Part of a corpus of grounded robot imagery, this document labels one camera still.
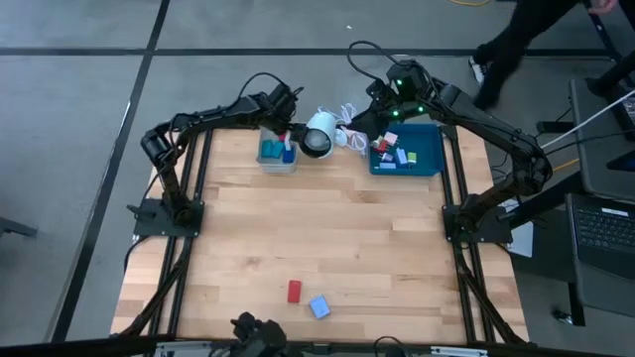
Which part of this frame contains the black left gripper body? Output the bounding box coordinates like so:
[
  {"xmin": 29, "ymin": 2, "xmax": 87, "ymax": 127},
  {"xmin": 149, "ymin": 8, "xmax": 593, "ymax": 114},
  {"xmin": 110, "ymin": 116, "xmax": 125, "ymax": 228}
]
[{"xmin": 267, "ymin": 82, "xmax": 304, "ymax": 125}]

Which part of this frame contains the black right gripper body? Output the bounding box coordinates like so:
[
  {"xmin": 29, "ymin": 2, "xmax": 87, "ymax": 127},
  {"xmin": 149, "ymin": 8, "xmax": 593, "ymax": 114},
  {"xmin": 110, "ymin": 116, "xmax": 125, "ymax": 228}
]
[{"xmin": 366, "ymin": 59, "xmax": 433, "ymax": 123}]

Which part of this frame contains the grey plastic bin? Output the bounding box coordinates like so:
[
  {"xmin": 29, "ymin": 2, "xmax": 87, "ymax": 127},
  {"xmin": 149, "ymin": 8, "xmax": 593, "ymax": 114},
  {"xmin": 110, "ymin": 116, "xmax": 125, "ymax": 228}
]
[{"xmin": 256, "ymin": 126, "xmax": 300, "ymax": 175}]

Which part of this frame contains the blue plastic tray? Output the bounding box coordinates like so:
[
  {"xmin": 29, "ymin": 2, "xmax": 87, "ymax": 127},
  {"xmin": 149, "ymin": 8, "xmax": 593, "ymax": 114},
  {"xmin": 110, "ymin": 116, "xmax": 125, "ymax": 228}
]
[{"xmin": 367, "ymin": 122, "xmax": 445, "ymax": 178}]

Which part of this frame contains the person's white shoe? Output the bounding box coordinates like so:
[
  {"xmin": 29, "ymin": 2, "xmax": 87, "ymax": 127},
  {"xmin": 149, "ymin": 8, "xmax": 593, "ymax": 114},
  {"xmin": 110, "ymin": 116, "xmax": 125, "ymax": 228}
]
[{"xmin": 467, "ymin": 56, "xmax": 488, "ymax": 86}]

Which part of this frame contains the person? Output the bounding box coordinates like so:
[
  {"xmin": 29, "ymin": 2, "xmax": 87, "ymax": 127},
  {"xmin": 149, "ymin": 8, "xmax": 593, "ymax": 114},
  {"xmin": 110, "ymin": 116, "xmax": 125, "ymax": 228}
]
[{"xmin": 470, "ymin": 0, "xmax": 619, "ymax": 111}]

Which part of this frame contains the white paper sheet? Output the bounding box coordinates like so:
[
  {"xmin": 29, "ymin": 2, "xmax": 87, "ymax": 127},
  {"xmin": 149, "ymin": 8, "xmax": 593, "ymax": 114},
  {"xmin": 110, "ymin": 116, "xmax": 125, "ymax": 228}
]
[{"xmin": 509, "ymin": 223, "xmax": 535, "ymax": 259}]

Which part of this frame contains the black bulky device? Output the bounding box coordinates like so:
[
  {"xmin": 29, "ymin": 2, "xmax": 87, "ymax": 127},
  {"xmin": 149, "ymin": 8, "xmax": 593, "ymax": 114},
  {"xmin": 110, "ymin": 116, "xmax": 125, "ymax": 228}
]
[{"xmin": 229, "ymin": 310, "xmax": 290, "ymax": 357}]

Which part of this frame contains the grey side desk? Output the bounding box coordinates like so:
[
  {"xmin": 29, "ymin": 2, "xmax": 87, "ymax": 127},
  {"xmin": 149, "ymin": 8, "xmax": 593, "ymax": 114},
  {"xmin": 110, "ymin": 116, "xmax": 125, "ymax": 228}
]
[{"xmin": 568, "ymin": 76, "xmax": 635, "ymax": 328}]

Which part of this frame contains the black stand leg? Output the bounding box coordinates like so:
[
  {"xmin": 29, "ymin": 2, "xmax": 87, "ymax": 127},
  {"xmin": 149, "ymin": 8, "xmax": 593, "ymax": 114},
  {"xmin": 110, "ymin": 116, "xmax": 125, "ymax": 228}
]
[{"xmin": 584, "ymin": 54, "xmax": 635, "ymax": 100}]

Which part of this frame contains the person's hand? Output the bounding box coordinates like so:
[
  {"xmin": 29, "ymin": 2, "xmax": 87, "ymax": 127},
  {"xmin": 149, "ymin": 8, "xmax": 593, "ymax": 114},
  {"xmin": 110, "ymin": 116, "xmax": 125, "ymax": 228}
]
[{"xmin": 589, "ymin": 0, "xmax": 619, "ymax": 16}]

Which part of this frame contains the black laptop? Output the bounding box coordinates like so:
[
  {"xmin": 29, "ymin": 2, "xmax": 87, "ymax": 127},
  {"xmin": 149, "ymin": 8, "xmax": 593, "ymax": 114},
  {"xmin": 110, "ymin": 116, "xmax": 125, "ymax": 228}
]
[{"xmin": 565, "ymin": 192, "xmax": 635, "ymax": 282}]

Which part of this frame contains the grey furniture leg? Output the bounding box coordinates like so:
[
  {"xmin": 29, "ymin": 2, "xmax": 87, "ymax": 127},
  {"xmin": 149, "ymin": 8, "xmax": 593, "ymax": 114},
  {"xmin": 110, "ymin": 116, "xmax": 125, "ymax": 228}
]
[{"xmin": 0, "ymin": 216, "xmax": 39, "ymax": 240}]

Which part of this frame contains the black rig beam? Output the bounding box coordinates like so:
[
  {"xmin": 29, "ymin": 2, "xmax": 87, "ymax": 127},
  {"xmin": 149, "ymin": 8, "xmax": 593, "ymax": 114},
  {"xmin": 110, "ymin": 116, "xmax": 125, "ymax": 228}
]
[{"xmin": 0, "ymin": 334, "xmax": 635, "ymax": 357}]

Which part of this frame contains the white round camera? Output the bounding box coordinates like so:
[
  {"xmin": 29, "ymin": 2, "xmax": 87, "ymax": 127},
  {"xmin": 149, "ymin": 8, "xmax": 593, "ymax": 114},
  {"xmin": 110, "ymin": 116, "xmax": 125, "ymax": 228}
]
[{"xmin": 299, "ymin": 111, "xmax": 339, "ymax": 161}]

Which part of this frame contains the white pink cable bundle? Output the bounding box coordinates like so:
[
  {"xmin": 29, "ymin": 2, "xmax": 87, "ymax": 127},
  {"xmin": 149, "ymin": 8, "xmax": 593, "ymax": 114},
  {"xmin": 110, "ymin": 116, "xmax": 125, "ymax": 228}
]
[{"xmin": 317, "ymin": 102, "xmax": 369, "ymax": 156}]

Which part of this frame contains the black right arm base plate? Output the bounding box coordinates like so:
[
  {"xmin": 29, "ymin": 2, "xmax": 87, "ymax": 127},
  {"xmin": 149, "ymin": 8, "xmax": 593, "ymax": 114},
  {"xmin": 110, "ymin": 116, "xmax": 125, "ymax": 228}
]
[{"xmin": 443, "ymin": 202, "xmax": 513, "ymax": 244}]

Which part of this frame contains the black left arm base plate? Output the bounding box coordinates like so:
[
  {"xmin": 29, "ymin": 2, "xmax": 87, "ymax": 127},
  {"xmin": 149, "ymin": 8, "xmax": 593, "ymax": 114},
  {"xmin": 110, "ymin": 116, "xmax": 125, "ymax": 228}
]
[{"xmin": 126, "ymin": 197, "xmax": 204, "ymax": 238}]

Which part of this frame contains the black aluminium table frame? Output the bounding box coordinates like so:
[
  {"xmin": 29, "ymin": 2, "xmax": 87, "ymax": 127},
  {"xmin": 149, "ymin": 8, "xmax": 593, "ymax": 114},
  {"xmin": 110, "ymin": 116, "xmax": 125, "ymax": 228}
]
[{"xmin": 111, "ymin": 111, "xmax": 530, "ymax": 348}]

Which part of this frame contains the black cable loop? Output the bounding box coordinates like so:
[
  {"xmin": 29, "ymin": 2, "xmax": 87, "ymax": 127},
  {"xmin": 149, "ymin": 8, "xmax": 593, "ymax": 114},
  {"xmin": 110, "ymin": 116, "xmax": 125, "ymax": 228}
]
[{"xmin": 371, "ymin": 335, "xmax": 414, "ymax": 357}]

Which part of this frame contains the silver bracket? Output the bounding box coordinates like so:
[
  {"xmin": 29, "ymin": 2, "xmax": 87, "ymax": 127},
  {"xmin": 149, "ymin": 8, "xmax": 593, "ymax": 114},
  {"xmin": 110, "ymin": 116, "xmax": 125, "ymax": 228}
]
[
  {"xmin": 430, "ymin": 345, "xmax": 490, "ymax": 357},
  {"xmin": 153, "ymin": 340, "xmax": 214, "ymax": 357}
]

